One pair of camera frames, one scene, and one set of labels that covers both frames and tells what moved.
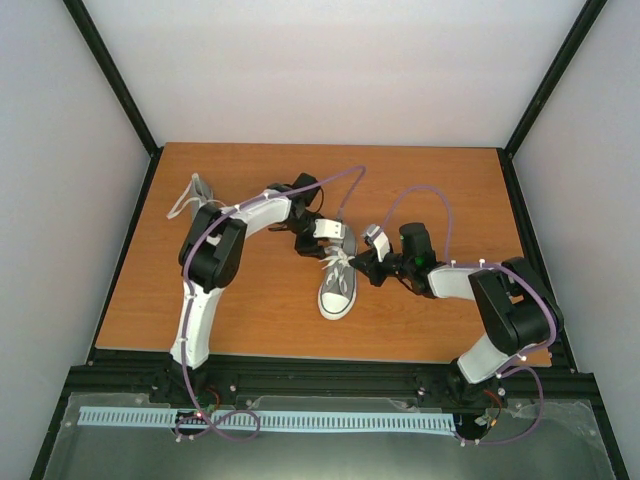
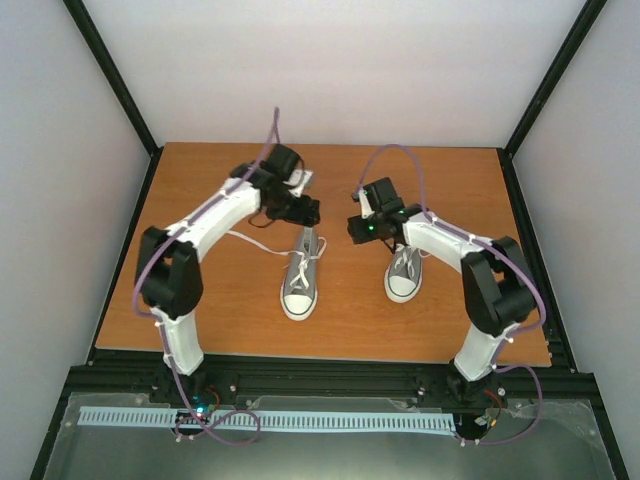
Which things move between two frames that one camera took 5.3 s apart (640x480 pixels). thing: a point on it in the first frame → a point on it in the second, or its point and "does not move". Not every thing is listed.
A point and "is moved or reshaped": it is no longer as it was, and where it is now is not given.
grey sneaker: (199, 194) → (300, 285)
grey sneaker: (338, 286) is moved or reshaped
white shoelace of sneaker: (337, 256) is moved or reshaped
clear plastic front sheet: (491, 440) does not move
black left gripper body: (301, 246) → (285, 210)
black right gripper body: (378, 277) → (369, 234)
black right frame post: (505, 154) does not move
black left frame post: (110, 71) does not move
